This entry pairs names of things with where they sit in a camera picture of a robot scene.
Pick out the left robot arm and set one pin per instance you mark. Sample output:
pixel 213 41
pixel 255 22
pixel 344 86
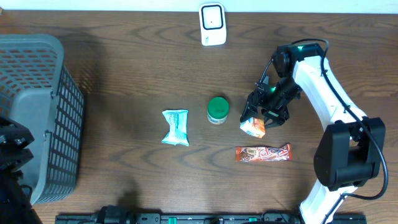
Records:
pixel 15 198

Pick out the teal white wipes packet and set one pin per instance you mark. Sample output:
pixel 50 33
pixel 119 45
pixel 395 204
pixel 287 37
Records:
pixel 177 120

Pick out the orange red candy bar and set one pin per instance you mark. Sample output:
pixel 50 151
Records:
pixel 263 153

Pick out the green lid jar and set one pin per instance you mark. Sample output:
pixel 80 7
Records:
pixel 217 110

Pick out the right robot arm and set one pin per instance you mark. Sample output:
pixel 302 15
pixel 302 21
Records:
pixel 350 150

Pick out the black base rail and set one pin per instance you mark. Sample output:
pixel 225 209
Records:
pixel 155 218

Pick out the grey plastic mesh basket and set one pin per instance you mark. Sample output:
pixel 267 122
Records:
pixel 38 92

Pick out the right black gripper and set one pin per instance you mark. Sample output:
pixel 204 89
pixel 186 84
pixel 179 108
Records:
pixel 255 98

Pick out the small orange snack packet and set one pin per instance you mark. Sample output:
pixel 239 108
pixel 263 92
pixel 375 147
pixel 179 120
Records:
pixel 254 127

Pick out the white barcode scanner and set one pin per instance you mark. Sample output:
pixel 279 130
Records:
pixel 212 24

